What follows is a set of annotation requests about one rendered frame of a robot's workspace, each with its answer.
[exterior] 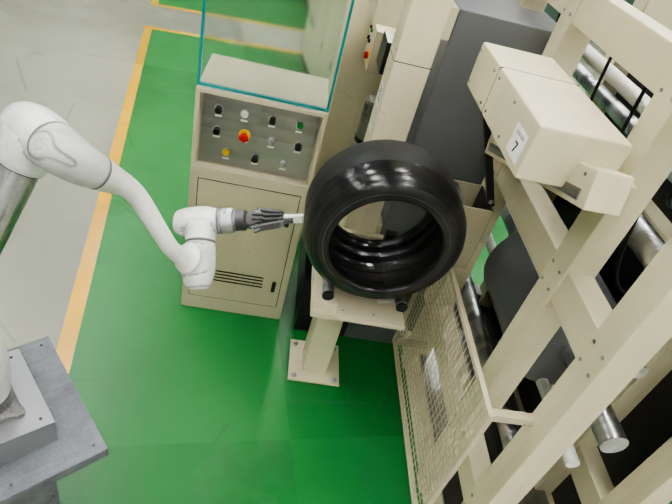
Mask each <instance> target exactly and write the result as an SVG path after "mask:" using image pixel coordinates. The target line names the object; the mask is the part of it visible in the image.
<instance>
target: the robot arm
mask: <svg viewBox="0 0 672 504"><path fill-rule="evenodd" d="M48 173H50V174H52V175H54V176H56V177H58V178H60V179H63V180H65V181H67V182H69V183H72V184H74V185H77V186H81V187H85V188H88V189H91V190H96V191H102V192H107V193H111V194H115V195H118V196H120V197H122V198H124V199H125V200H126V201H127V202H128V203H129V204H130V205H131V207H132V208H133V209H134V211H135V212H136V214H137V215H138V217H139V218H140V220H141V221H142V223H143V224H144V226H145V227H146V229H147V230H148V232H149V233H150V235H151V236H152V238H153V239H154V241H155V242H156V243H157V245H158V246H159V248H160V249H161V251H162V252H163V253H164V254H165V255H166V256H167V257H168V258H169V259H170V260H171V261H173V262H174V264H175V267H176V269H177V270H178V271H180V274H181V275H182V279H183V282H184V284H185V286H186V287H187V288H189V289H190V290H204V289H207V288H208V287H209V286H210V285H211V284H212V282H213V279H214V275H215V269H216V248H215V243H216V237H217V234H226V233H235V231H246V230H247V228H249V229H253V231H254V233H258V232H261V231H266V230H272V229H278V228H282V225H283V227H284V226H285V225H284V224H291V223H304V214H284V211H282V210H276V209H267V208H261V207H257V210H255V211H251V212H247V211H246V210H245V209H236V210H235V209H234V208H213V207H209V206H197V207H189V208H184V209H180V210H178V211H176V212H175V214H174V216H173V222H172V226H173V230H174V232H176V233H177V234H178V235H180V236H183V237H185V244H183V245H180V244H179V243H178V242H177V241H176V240H175V238H174V237H173V235H172V233H171V231H170V230H169V228H168V226H167V224H166V223H165V221H164V219H163V218H162V216H161V214H160V212H159V211H158V209H157V207H156V205H155V204H154V202H153V200H152V199H151V197H150V196H149V194H148V193H147V191H146V190H145V189H144V187H143V186H142V185H141V184H140V183H139V182H138V181H137V180H136V179H135V178H134V177H132V176H131V175H130V174H128V173H127V172H126V171H124V170H123V169H122V168H121V167H119V166H118V165H117V164H116V163H115V162H114V161H112V160H111V159H110V158H109V157H107V156H106V155H104V154H103V153H101V152H100V151H99V150H97V149H96V148H95V147H93V146H91V145H90V143H89V142H88V141H86V140H85V139H84V138H83V137H82V136H81V135H80V134H79V133H78V132H76V131H75V130H74V129H73V128H72V127H71V126H70V125H69V124H68V123H67V122H66V121H65V120H64V119H63V118H62V117H60V116H59V115H58V114H56V113H55V112H53V111H52V110H50V109H48V108H47V107H44V106H42V105H39V104H36V103H32V102H27V101H20V102H14V103H12V104H10V105H8V106H7V107H5V108H4V109H3V111H2V112H1V114H0V255H1V253H2V251H3V249H4V247H5V245H6V243H7V241H8V239H9V237H10V235H11V233H12V231H13V229H14V227H15V225H16V223H17V221H18V219H19V217H20V215H21V213H22V211H23V209H24V207H25V205H26V203H27V201H28V199H29V197H30V195H31V193H32V191H33V189H34V187H35V185H36V183H37V181H38V179H40V178H42V177H44V176H46V175H47V174H48ZM25 413H26V412H25V408H24V407H23V406H22V405H21V404H20V403H19V401H18V398H17V396H16V393H15V391H14V389H13V386H12V384H11V371H10V363H9V358H8V353H7V349H6V346H5V343H4V341H3V339H2V337H1V336H0V423H3V422H6V421H9V420H13V419H20V418H22V417H24V416H25Z"/></svg>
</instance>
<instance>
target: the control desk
mask: <svg viewBox="0 0 672 504"><path fill-rule="evenodd" d="M327 118H328V112H325V111H320V110H315V109H310V108H306V107H301V106H296V105H292V104H287V103H282V102H277V101H273V100H268V99H263V98H259V97H254V96H249V95H245V94H240V93H235V92H230V91H226V90H221V89H216V88H212V87H207V86H202V85H197V86H196V94H195V109H194V123H193V138H192V152H191V168H190V183H189V197H188V208H189V207H197V206H209V207H213V208H234V209H235V210H236V209H245V210H246V211H247V212H251V211H255V210H257V207H261V208H267V209H276V210H282V211H284V214H304V213H305V200H306V195H307V192H308V189H309V187H310V184H311V182H312V180H313V178H314V173H315V169H316V165H317V161H318V156H319V152H320V148H321V144H322V140H323V135H324V131H325V127H326V123H327ZM302 224H303V223H291V224H284V225H285V226H284V227H283V225H282V228H278V229H272V230H266V231H261V232H258V233H254V231H253V229H249V228H247V230H246V231H235V233H226V234H217V237H216V243H215V248H216V269H215V275H214V279H213V282H212V284H211V285H210V286H209V287H208V288H207V289H204V290H190V289H189V288H187V287H186V286H185V284H184V282H183V284H182V299H181V305H187V306H193V307H200V308H206V309H213V310H220V311H226V312H233V313H239V314H246V315H253V316H259V317H266V318H272V319H280V317H281V313H282V309H283V304H284V300H285V296H286V292H287V287H288V283H289V279H290V275H291V270H292V266H293V262H294V258H295V254H296V249H297V245H298V241H299V237H300V232H301V228H302Z"/></svg>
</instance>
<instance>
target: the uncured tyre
mask: <svg viewBox="0 0 672 504"><path fill-rule="evenodd" d="M380 201H401V202H406V203H410V204H413V205H416V206H418V207H420V208H422V209H424V210H425V211H427V213H426V215H425V216H424V218H423V219H422V220H421V221H420V222H419V223H418V224H417V225H416V226H415V227H414V228H413V229H411V230H410V231H408V232H406V233H405V234H402V235H400V236H397V237H394V238H390V239H385V240H370V239H364V238H360V237H357V236H355V235H352V234H351V233H349V232H347V231H346V230H344V229H343V228H342V227H341V226H340V225H339V224H338V223H339V222H340V221H341V220H342V219H343V218H344V217H345V216H346V215H348V214H349V213H350V212H352V211H354V210H355V209H357V208H359V207H362V206H364V205H367V204H370V203H374V202H380ZM466 230H467V222H466V215H465V211H464V208H463V205H462V202H461V199H460V196H459V193H458V190H457V187H456V184H455V182H454V179H453V177H452V175H451V174H450V172H449V171H448V169H447V168H446V167H445V165H444V164H443V163H442V162H441V161H440V160H439V159H437V158H436V157H435V156H434V155H433V154H431V153H430V152H428V151H427V150H425V149H423V148H421V147H419V146H417V145H414V144H411V143H408V142H404V141H399V140H390V139H380V140H371V141H366V142H362V143H358V144H355V145H353V146H350V147H348V148H346V149H344V150H342V151H340V152H339V153H337V154H336V155H334V156H333V157H332V158H331V159H329V160H328V161H327V162H326V163H325V164H324V165H323V166H322V167H321V169H320V170H319V171H318V173H317V174H316V176H315V177H314V179H313V180H312V182H311V184H310V187H309V189H308V192H307V195H306V200H305V213H304V228H303V239H304V245H305V249H306V252H307V255H308V257H309V260H310V262H311V264H312V265H313V267H314V268H315V270H316V271H317V272H318V274H319V275H320V276H321V277H322V278H323V279H324V280H326V281H327V282H328V283H329V284H331V285H332V286H334V287H336V288H337V289H339V290H341V291H344V292H346V293H349V294H352V295H355V296H359V297H364V298H370V299H393V298H399V297H404V296H408V295H411V294H414V293H416V292H419V291H421V290H423V289H425V288H427V287H429V286H431V285H432V284H434V283H435V282H437V281H438V280H440V279H441V278H442V277H443V276H444V275H445V274H447V273H448V272H449V270H450V269H451V268H452V267H453V266H454V264H455V263H456V261H457V260H458V258H459V256H460V254H461V252H462V250H463V247H464V243H465V238H466Z"/></svg>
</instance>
